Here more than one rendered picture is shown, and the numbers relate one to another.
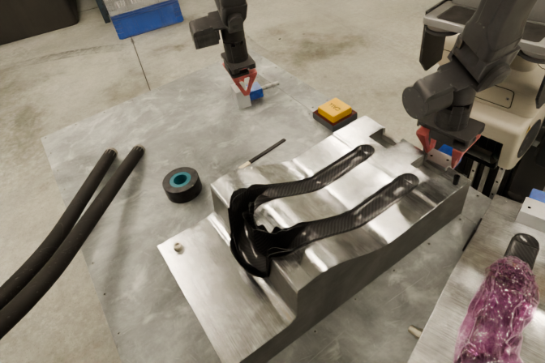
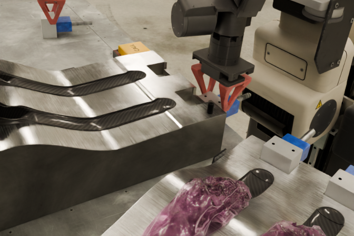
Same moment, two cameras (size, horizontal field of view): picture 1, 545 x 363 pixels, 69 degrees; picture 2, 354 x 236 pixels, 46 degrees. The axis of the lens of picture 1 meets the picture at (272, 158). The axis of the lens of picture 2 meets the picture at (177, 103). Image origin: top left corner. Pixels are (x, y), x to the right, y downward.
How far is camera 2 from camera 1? 0.27 m
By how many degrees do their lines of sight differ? 11
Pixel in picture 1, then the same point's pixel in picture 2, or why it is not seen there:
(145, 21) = not seen: outside the picture
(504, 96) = (300, 67)
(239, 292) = not seen: outside the picture
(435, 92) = (194, 7)
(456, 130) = (224, 64)
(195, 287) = not seen: outside the picture
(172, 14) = not seen: outside the picture
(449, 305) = (147, 206)
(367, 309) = (79, 220)
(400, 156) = (167, 85)
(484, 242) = (219, 169)
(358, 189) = (112, 102)
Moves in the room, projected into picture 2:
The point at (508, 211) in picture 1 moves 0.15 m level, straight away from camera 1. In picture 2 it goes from (257, 150) to (300, 114)
